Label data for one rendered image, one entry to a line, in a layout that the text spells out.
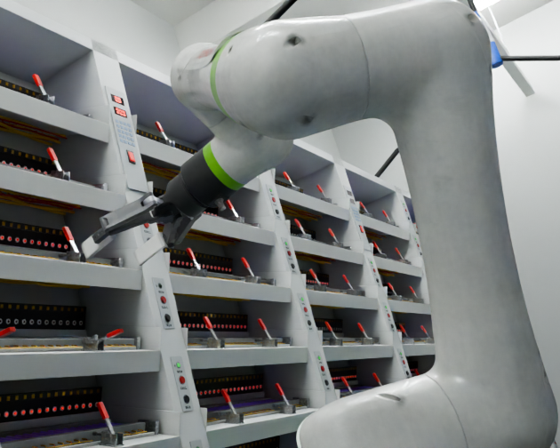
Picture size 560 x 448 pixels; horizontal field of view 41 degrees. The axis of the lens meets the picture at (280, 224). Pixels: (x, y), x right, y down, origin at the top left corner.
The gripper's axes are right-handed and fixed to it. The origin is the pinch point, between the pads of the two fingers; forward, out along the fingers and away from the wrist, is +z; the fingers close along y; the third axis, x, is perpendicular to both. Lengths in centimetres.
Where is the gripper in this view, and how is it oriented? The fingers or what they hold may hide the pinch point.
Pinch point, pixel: (116, 252)
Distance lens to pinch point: 136.7
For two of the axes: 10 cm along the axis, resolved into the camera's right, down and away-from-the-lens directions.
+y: 4.9, 1.3, 8.6
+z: -7.5, 5.6, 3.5
